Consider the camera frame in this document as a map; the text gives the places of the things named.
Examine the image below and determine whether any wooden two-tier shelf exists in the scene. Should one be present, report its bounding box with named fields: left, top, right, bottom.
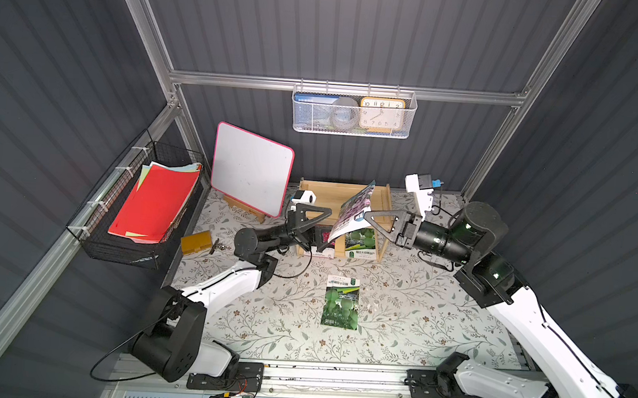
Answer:
left=300, top=179, right=393, bottom=262

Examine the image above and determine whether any purple flower seed bag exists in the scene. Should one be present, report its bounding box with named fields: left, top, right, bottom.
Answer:
left=328, top=181, right=376, bottom=242

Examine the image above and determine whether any green gourd seed bag top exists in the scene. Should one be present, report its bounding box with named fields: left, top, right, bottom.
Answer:
left=321, top=275, right=361, bottom=331

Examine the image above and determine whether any green gourd seed bag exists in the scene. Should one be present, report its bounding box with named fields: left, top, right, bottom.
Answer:
left=344, top=228, right=378, bottom=261
left=321, top=275, right=361, bottom=331

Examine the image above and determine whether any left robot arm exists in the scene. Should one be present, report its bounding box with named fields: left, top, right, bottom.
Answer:
left=129, top=203, right=332, bottom=383

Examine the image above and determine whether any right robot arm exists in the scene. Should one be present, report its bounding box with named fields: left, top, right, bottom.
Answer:
left=364, top=202, right=638, bottom=398

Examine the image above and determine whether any pink flower seed bag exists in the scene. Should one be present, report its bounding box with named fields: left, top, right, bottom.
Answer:
left=310, top=243, right=336, bottom=259

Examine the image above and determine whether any green gourd seed bag bottom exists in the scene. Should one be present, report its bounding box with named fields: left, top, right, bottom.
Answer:
left=344, top=228, right=378, bottom=261

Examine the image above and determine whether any wooden whiteboard easel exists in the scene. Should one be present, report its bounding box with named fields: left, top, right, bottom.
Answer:
left=223, top=194, right=266, bottom=225

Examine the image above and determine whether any pink framed whiteboard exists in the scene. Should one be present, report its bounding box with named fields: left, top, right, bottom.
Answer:
left=211, top=122, right=296, bottom=218

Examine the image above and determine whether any yellow sponge block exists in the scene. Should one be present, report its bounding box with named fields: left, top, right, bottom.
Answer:
left=180, top=231, right=213, bottom=256

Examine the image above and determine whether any blue box in basket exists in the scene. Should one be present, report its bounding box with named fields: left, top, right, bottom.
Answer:
left=293, top=92, right=339, bottom=132

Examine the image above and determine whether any yellow square clock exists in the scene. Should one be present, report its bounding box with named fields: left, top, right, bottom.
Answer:
left=359, top=96, right=407, bottom=133

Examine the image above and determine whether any grey tape roll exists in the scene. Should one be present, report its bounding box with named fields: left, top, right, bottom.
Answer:
left=330, top=96, right=360, bottom=132

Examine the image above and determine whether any red paper folder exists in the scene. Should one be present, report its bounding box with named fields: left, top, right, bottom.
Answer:
left=108, top=162, right=202, bottom=245

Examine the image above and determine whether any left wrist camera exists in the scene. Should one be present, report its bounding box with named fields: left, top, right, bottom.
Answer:
left=290, top=190, right=317, bottom=205

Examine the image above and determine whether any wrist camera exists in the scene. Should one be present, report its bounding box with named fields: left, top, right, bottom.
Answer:
left=290, top=190, right=317, bottom=205
left=404, top=174, right=444, bottom=219

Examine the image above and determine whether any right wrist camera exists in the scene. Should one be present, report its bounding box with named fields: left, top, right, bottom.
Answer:
left=404, top=174, right=444, bottom=219

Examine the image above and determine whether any white wire wall basket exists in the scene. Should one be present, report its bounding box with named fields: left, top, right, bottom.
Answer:
left=291, top=82, right=418, bottom=139

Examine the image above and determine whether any black wire side basket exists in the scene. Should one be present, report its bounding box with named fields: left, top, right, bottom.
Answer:
left=67, top=141, right=206, bottom=270

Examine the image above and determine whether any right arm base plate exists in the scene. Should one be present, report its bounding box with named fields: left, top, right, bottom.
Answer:
left=404, top=368, right=482, bottom=398

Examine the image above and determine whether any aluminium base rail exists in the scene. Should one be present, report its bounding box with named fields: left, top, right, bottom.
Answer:
left=105, top=342, right=558, bottom=398

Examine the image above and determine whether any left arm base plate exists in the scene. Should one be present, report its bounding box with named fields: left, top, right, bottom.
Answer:
left=186, top=361, right=265, bottom=393

